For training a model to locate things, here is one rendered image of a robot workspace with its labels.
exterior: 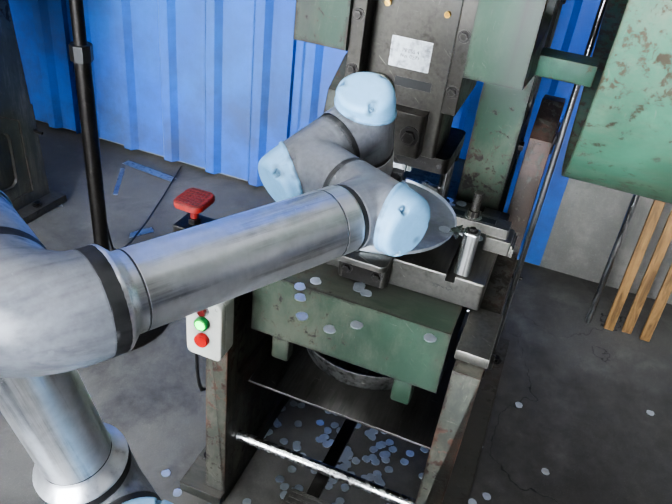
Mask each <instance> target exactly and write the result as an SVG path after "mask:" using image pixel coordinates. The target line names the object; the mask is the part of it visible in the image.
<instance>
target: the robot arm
mask: <svg viewBox="0 0 672 504"><path fill-rule="evenodd" d="M334 104H335V106H334V107H332V108H331V109H329V110H328V111H326V112H325V113H323V114H322V115H321V116H320V117H319V118H317V119H316V120H314V121H313V122H311V123H310V124H308V125H307V126H305V127H304V128H302V129H301V130H299V131H298V132H296V133H295V134H293V135H292V136H290V137H289V138H288V139H286V140H285V141H281V142H279V144H278V145H277V146H276V147H274V148H273V149H272V150H270V151H269V152H268V153H267V154H266V155H264V156H263V157H262V158H261V159H260V161H259V163H258V172H259V176H260V179H261V181H262V183H263V185H264V187H265V188H266V190H267V191H268V193H269V194H270V196H271V197H272V198H273V199H274V200H275V201H276V202H274V203H271V204H268V205H264V206H261V207H258V208H254V209H251V210H248V211H244V212H241V213H237V214H234V215H231V216H227V217H224V218H221V219H217V220H214V221H211V222H207V223H204V224H201V225H197V226H194V227H191V228H187V229H184V230H180V231H177V232H174V233H170V234H167V235H164V236H160V237H157V238H154V239H150V240H147V241H144V242H140V243H137V244H134V245H130V246H127V247H123V248H120V249H117V250H113V251H108V250H106V249H105V248H103V247H101V246H99V245H96V244H91V245H87V246H84V247H80V248H77V249H73V250H67V251H54V250H47V249H46V248H45V246H44V245H43V244H42V243H41V241H40V240H39V239H38V238H37V236H36V235H35V234H34V233H33V231H32V230H31V229H30V228H29V226H28V225H27V224H26V223H25V221H24V220H23V219H22V218H21V216H20V215H19V214H18V213H17V211H16V210H15V209H14V207H13V205H12V202H11V201H10V199H9V198H8V196H7V195H6V194H5V193H4V192H2V191H1V190H0V411H1V413H2V414H3V416H4V417H5V419H6V420H7V422H8V423H9V425H10V426H11V428H12V429H13V431H14V433H15V434H16V436H17V437H18V439H19V440H20V442H21V443H22V445H23V446H24V448H25V449H26V451H27V452H28V454H29V455H30V457H31V458H32V460H33V461H34V463H35V464H34V468H33V474H32V481H33V486H34V488H35V490H36V492H37V494H38V495H39V497H40V498H41V500H42V501H43V502H44V504H173V503H171V502H169V501H167V500H163V501H162V500H161V499H160V497H159V496H158V494H157V493H156V491H155V490H154V488H153V487H152V485H151V484H150V482H149V481H148V480H147V478H146V477H145V475H144V474H143V472H142V470H141V469H140V467H139V465H138V464H137V462H136V460H135V458H134V455H133V453H132V451H131V449H130V447H129V445H128V443H127V441H126V439H125V437H124V435H123V434H122V433H121V432H120V431H119V430H118V429H117V428H116V427H114V426H112V425H110V424H107V423H103V421H102V419H101V417H100V415H99V413H98V411H97V409H96V407H95V405H94V403H93V401H92V399H91V397H90V395H89V393H88V391H87V389H86V387H85V385H84V383H83V381H82V379H81V377H80V375H79V373H78V370H77V369H81V368H85V367H88V366H91V365H95V364H98V363H101V362H104V361H106V360H109V359H111V358H114V357H116V356H119V355H121V354H124V353H126V352H129V351H131V350H132V349H133V348H134V346H135V344H136V342H137V339H138V337H139V335H140V334H142V333H145V332H147V331H150V330H152V329H155V328H158V327H160V326H163V325H165V324H168V323H171V322H173V321H176V320H178V319H181V318H183V317H186V316H189V315H191V314H194V313H196V312H199V311H202V310H204V309H207V308H209V307H212V306H214V305H217V304H220V303H222V302H225V301H227V300H230V299H233V298H235V297H238V296H240V295H243V294H245V293H248V292H251V291H253V290H256V289H258V288H261V287H264V286H266V285H269V284H271V283H274V282H276V281H279V280H282V279H284V278H287V277H289V276H292V275H295V274H297V273H300V272H302V271H305V270H307V269H310V268H313V267H315V266H318V265H320V264H323V263H326V262H328V261H331V260H333V259H336V258H338V257H341V256H344V255H346V254H349V253H351V252H354V251H355V252H359V251H360V250H367V251H374V252H383V253H385V254H387V255H389V256H393V257H399V256H402V255H405V254H407V253H408V252H410V251H411V250H412V249H414V248H415V247H416V246H417V245H418V243H419V242H420V241H421V239H422V238H423V236H424V235H425V233H426V231H427V228H428V222H429V221H430V207H429V205H428V202H427V201H426V199H425V198H423V197H422V196H421V195H419V194H418V193H416V192H415V191H413V190H412V189H410V188H409V187H408V185H407V184H406V183H404V182H402V179H403V177H404V170H402V169H398V168H394V167H393V155H394V135H395V119H396V116H397V109H396V97H395V90H394V88H393V86H392V84H391V83H390V82H389V81H388V80H387V79H386V78H385V77H383V76H381V75H379V74H376V73H373V72H357V73H353V74H351V75H349V76H347V77H345V78H344V79H343V80H342V81H341V82H340V83H339V85H338V87H337V89H336V96H335V98H334Z"/></svg>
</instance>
